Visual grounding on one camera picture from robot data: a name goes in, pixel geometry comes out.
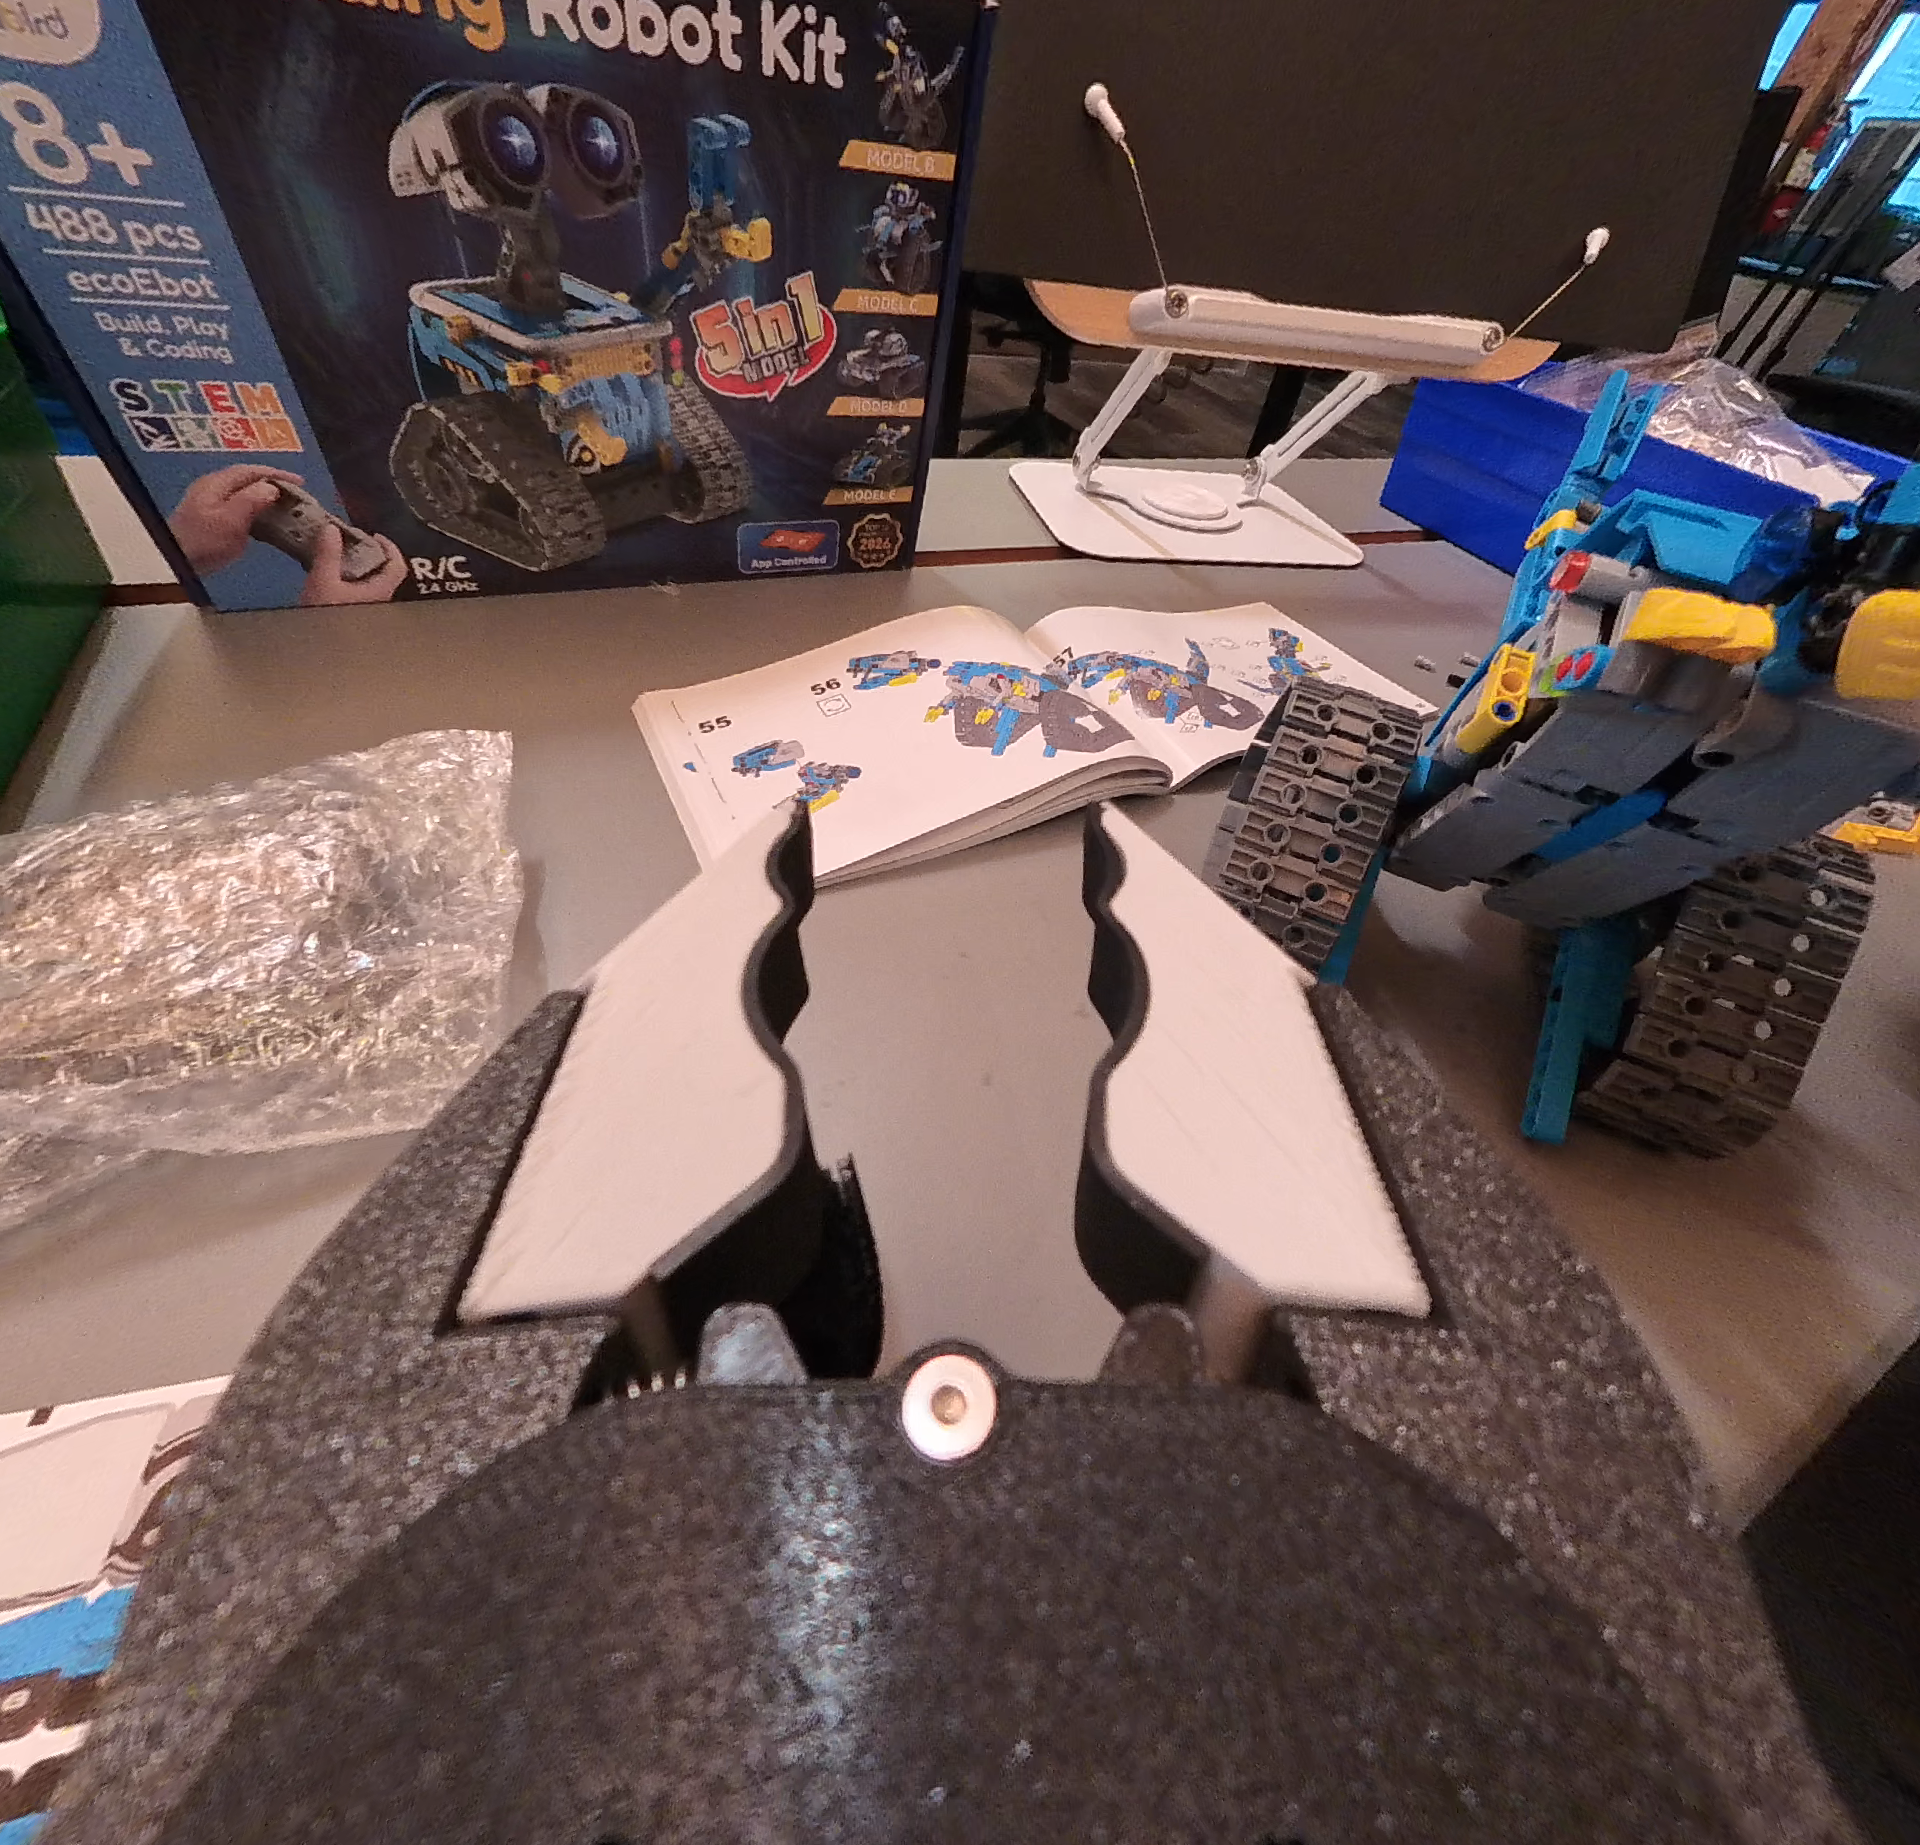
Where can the white instruction booklet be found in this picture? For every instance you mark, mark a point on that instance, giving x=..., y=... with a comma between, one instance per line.
x=930, y=766

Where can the bubble wrap bag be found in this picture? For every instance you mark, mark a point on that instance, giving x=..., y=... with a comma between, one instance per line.
x=255, y=915

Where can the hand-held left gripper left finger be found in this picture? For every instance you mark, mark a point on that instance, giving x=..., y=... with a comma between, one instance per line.
x=646, y=1126

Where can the large black board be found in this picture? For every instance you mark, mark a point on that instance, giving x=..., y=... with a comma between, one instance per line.
x=1351, y=106

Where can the wooden table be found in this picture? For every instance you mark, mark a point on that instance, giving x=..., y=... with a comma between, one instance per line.
x=1081, y=311

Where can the grey desk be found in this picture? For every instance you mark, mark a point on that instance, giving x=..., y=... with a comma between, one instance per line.
x=961, y=975

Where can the dark blue robot kit box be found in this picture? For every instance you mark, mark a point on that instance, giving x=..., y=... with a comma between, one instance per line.
x=300, y=421

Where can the blue storage bin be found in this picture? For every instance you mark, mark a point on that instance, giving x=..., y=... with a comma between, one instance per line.
x=1463, y=450

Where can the small black board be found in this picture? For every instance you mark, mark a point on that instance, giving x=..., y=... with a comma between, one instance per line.
x=1740, y=225

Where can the clear plastic parts bags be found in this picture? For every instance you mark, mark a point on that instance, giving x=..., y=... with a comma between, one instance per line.
x=1711, y=406

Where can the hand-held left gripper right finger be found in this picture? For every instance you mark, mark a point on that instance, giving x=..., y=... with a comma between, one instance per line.
x=1260, y=1126

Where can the blue sticker sheet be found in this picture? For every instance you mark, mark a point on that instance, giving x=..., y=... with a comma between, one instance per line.
x=60, y=1576

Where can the green storage bin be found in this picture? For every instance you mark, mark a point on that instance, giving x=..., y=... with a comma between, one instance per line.
x=38, y=555

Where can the blue grey building-block toy robot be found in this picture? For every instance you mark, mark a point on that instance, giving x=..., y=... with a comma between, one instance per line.
x=1621, y=781

